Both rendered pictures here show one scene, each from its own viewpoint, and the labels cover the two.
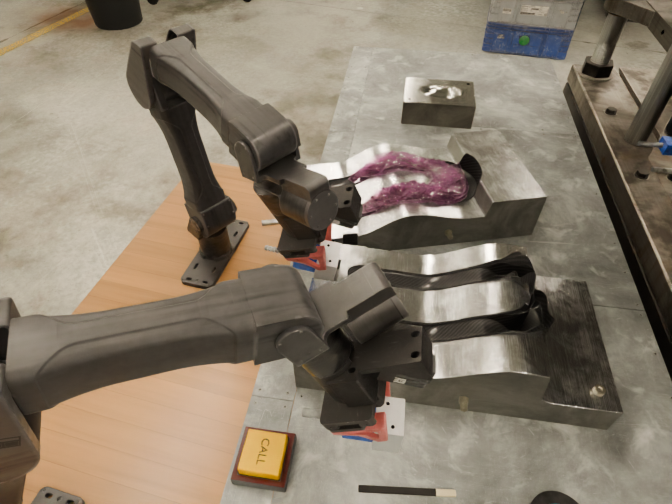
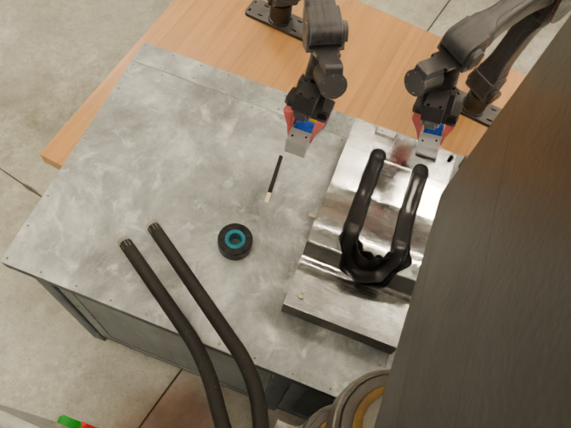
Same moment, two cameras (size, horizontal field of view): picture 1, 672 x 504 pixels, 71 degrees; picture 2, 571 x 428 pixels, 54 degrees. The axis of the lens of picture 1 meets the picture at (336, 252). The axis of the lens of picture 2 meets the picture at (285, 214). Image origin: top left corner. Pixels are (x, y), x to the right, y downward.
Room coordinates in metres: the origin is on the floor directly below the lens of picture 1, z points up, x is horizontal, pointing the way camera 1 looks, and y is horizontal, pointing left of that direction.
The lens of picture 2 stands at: (0.30, -0.78, 2.01)
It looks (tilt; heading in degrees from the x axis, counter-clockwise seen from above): 64 degrees down; 93
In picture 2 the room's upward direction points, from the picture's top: 11 degrees clockwise
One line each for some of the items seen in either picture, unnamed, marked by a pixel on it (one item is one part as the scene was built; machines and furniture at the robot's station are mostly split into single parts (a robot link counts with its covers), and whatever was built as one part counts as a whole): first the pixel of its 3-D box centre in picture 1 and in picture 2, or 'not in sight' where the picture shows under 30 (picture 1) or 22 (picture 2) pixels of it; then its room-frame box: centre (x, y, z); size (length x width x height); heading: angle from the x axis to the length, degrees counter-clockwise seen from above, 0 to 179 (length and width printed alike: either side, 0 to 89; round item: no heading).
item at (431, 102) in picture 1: (437, 102); not in sight; (1.28, -0.30, 0.84); 0.20 x 0.15 x 0.07; 82
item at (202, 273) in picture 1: (213, 239); (477, 99); (0.70, 0.25, 0.84); 0.20 x 0.07 x 0.08; 165
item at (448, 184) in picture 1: (411, 176); not in sight; (0.84, -0.16, 0.90); 0.26 x 0.18 x 0.08; 99
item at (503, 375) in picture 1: (451, 318); (374, 225); (0.48, -0.20, 0.87); 0.50 x 0.26 x 0.14; 82
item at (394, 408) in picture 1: (352, 419); (304, 126); (0.27, -0.02, 0.93); 0.13 x 0.05 x 0.05; 82
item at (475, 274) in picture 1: (447, 295); (386, 211); (0.49, -0.18, 0.92); 0.35 x 0.16 x 0.09; 82
